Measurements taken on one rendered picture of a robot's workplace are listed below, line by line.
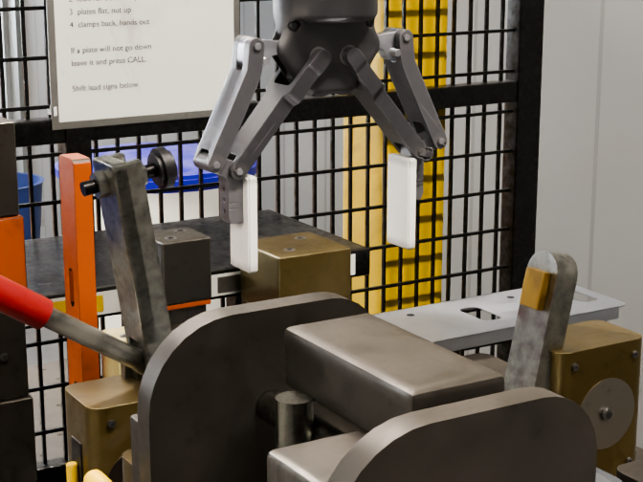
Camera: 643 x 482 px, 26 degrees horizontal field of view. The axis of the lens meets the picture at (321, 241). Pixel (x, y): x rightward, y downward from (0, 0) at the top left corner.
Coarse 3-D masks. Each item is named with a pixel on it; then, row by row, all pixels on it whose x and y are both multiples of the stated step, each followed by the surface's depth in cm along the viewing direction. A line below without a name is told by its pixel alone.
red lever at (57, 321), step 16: (0, 288) 90; (16, 288) 91; (0, 304) 91; (16, 304) 91; (32, 304) 92; (48, 304) 93; (32, 320) 92; (48, 320) 93; (64, 320) 93; (80, 320) 95; (64, 336) 94; (80, 336) 94; (96, 336) 95; (112, 336) 97; (112, 352) 96; (128, 352) 96; (144, 368) 97
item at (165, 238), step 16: (160, 240) 128; (176, 240) 128; (192, 240) 128; (208, 240) 129; (160, 256) 127; (176, 256) 128; (192, 256) 129; (208, 256) 129; (176, 272) 128; (192, 272) 129; (208, 272) 130; (176, 288) 128; (192, 288) 129; (208, 288) 130; (176, 304) 129; (192, 304) 130; (176, 320) 130
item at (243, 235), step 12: (252, 180) 98; (252, 192) 98; (252, 204) 98; (252, 216) 98; (240, 228) 99; (252, 228) 98; (240, 240) 100; (252, 240) 99; (240, 252) 100; (252, 252) 99; (240, 264) 100; (252, 264) 99
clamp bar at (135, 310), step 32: (96, 160) 94; (160, 160) 94; (96, 192) 93; (128, 192) 93; (128, 224) 93; (128, 256) 94; (128, 288) 95; (160, 288) 95; (128, 320) 97; (160, 320) 96
